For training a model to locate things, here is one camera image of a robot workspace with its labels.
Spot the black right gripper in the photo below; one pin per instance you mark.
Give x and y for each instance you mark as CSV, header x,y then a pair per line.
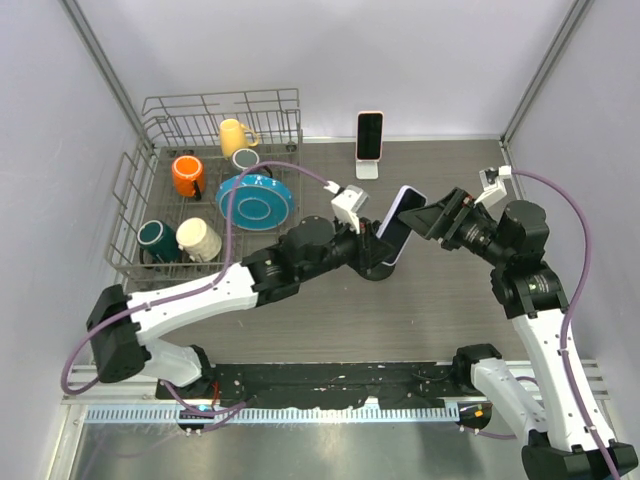
x,y
445,219

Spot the purple-cased phone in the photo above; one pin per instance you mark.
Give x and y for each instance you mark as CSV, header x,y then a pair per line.
x,y
392,230

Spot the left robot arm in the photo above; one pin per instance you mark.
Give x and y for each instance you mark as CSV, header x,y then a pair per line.
x,y
127,329

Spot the orange mug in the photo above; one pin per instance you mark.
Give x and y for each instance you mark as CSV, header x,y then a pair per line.
x,y
189,177

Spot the pink-cased phone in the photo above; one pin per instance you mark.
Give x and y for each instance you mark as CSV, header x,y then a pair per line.
x,y
369,135

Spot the grey wire dish rack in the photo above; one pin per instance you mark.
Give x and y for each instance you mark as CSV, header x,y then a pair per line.
x,y
178,125

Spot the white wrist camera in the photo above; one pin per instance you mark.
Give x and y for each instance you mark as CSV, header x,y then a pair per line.
x,y
346,204
493,183

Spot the white phone stand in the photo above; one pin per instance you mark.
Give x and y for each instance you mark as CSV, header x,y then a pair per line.
x,y
367,169

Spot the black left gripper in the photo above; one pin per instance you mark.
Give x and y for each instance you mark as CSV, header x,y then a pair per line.
x,y
371,249

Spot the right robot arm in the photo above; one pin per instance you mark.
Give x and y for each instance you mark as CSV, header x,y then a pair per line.
x,y
563,434

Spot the yellow mug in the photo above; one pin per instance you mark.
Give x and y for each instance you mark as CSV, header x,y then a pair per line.
x,y
234,136

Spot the dark teal mug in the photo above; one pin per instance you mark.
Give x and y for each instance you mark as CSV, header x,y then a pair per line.
x,y
157,240

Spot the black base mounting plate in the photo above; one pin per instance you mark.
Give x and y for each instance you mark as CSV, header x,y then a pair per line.
x,y
334,386

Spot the cream ribbed cup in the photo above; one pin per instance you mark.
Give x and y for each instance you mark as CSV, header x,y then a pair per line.
x,y
198,239

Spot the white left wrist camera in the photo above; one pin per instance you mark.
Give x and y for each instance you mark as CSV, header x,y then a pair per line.
x,y
346,204

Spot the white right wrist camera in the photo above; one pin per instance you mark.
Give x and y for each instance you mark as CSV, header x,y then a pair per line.
x,y
493,183

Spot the dark grey mug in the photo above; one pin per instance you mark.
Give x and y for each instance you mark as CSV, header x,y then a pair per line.
x,y
244,158

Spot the blue plate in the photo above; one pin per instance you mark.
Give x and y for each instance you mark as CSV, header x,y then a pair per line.
x,y
261,203

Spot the black round-base phone holder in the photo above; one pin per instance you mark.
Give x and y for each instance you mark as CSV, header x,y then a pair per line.
x,y
378,273

